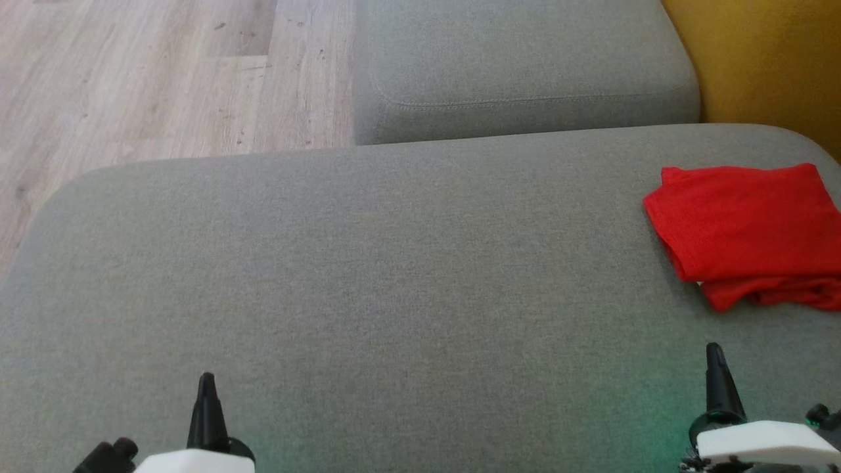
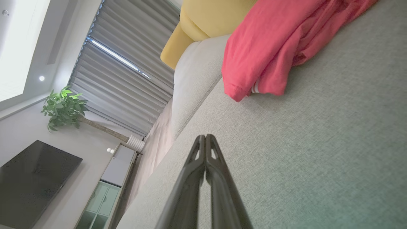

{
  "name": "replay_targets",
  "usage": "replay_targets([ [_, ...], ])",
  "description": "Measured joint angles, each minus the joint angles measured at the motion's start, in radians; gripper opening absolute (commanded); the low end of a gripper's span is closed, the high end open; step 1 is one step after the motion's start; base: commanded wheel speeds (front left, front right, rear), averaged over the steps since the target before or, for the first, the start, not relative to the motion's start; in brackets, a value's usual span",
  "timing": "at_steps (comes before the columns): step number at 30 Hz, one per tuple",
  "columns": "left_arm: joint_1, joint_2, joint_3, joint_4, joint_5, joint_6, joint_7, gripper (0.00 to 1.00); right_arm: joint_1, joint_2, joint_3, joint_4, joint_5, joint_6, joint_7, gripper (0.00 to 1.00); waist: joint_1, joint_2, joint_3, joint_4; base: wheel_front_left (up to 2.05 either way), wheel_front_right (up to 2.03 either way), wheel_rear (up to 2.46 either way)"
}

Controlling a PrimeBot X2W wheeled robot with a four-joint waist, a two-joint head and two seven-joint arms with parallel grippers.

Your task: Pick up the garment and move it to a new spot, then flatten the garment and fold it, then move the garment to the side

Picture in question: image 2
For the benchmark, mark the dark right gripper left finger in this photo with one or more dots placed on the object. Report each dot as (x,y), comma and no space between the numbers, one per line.
(184,197)

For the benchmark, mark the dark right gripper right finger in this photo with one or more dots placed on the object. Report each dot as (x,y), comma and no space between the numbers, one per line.
(225,197)

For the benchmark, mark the red garment striped trim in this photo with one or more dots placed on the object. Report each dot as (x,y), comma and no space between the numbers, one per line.
(270,41)

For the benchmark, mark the white ribbed plant pot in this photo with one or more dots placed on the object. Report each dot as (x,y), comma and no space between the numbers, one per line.
(136,143)

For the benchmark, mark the mint and white media cabinet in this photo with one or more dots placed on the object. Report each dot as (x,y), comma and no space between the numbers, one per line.
(111,181)

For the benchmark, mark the small white figurine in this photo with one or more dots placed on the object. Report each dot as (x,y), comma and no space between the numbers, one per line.
(110,150)

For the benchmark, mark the grey sofa with yellow backrest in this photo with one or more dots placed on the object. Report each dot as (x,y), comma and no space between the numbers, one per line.
(302,152)

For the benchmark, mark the grey pleated curtain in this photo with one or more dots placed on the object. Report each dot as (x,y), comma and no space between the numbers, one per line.
(127,86)

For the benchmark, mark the black flat television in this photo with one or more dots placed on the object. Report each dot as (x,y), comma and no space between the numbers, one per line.
(35,184)

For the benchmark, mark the green leafy potted tree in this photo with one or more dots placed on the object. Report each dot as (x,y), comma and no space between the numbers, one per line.
(63,108)

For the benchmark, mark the round ceiling spotlight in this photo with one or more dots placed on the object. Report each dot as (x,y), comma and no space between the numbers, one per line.
(41,78)

